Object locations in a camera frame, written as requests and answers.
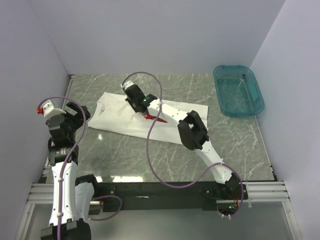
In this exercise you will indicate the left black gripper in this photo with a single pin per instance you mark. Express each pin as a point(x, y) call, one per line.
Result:
point(78, 118)

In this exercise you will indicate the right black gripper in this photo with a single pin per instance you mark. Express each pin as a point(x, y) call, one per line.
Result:
point(127, 99)

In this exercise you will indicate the white t-shirt red print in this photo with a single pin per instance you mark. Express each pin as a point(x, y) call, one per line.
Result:
point(114, 114)

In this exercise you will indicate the teal plastic bin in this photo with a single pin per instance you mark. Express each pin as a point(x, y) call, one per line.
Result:
point(238, 92)

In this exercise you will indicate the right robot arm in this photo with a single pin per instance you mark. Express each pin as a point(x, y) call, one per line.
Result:
point(193, 135)

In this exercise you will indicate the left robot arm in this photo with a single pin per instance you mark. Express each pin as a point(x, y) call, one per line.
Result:
point(71, 194)

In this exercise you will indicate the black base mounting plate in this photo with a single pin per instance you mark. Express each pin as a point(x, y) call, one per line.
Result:
point(134, 196)

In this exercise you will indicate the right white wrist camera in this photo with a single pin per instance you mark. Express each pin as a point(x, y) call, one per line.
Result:
point(127, 84)

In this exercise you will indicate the aluminium frame rail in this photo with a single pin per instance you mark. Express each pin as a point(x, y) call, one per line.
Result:
point(272, 191)

